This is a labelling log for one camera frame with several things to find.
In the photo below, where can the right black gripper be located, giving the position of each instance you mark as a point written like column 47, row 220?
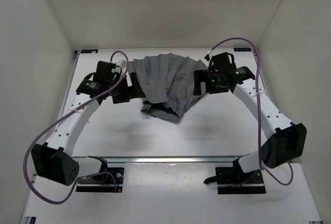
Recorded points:
column 201, row 77

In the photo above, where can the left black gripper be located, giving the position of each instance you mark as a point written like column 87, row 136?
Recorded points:
column 131, row 91

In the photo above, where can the grey pleated skirt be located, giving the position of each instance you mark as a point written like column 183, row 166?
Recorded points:
column 167, row 81

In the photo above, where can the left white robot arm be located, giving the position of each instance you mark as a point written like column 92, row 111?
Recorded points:
column 53, row 160

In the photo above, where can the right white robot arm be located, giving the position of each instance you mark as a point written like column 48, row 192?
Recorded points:
column 285, row 140

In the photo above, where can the right blue corner label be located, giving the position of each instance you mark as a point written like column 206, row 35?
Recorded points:
column 242, row 49

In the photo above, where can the blue corner label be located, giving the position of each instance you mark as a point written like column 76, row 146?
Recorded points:
column 89, row 51
column 242, row 49

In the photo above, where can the left blue corner label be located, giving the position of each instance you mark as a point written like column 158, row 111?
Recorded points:
column 89, row 51

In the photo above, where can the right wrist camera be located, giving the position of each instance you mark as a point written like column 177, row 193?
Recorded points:
column 223, row 62

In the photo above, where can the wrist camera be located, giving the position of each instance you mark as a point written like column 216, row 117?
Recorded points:
column 223, row 62
column 107, row 72

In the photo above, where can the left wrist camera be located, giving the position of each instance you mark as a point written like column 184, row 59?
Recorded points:
column 107, row 72

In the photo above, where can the aluminium front rail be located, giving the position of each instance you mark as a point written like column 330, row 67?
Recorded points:
column 172, row 159

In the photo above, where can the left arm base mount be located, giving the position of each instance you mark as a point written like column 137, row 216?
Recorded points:
column 104, row 183

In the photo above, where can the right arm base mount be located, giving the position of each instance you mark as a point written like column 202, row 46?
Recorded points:
column 231, row 182

